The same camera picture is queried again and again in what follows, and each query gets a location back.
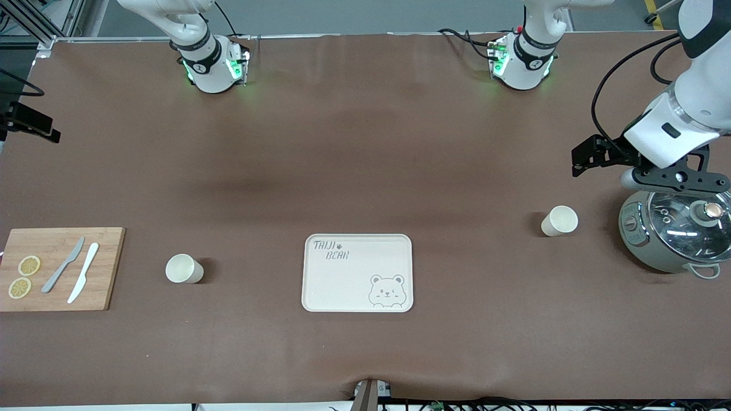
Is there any black base cable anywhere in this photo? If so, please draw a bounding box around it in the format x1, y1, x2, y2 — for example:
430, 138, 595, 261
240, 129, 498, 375
214, 0, 238, 38
437, 27, 500, 61

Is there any grey stand leg with caster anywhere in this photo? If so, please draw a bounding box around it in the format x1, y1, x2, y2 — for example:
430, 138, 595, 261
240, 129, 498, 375
644, 0, 683, 25

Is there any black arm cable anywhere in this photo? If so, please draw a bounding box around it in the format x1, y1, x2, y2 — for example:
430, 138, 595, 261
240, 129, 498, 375
591, 31, 683, 150
0, 68, 45, 96
651, 38, 684, 86

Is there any white plastic knife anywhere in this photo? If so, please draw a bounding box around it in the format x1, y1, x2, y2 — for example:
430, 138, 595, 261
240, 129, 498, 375
67, 243, 100, 304

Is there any bamboo cutting board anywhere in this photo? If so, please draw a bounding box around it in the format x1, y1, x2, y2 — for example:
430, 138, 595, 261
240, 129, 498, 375
0, 227, 126, 312

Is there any grey electric cooking pot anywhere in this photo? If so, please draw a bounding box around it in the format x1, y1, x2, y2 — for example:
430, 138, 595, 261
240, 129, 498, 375
618, 188, 731, 280

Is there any aluminium frame profile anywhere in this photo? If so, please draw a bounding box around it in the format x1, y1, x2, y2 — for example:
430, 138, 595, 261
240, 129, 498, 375
0, 0, 86, 49

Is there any glass pot lid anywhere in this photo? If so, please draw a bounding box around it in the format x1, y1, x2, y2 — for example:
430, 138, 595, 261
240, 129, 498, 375
648, 191, 731, 263

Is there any brown table cover mat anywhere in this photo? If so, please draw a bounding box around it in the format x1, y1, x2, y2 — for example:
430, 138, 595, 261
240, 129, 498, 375
0, 31, 731, 407

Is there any beige bear print tray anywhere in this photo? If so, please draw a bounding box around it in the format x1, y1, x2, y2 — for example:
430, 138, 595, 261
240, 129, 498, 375
301, 233, 414, 313

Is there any grey plastic knife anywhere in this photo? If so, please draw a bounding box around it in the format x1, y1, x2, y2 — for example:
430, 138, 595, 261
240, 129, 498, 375
41, 237, 85, 294

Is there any white plastic cup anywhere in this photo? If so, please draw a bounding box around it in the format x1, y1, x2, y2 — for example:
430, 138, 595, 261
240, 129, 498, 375
541, 205, 579, 237
165, 253, 204, 284

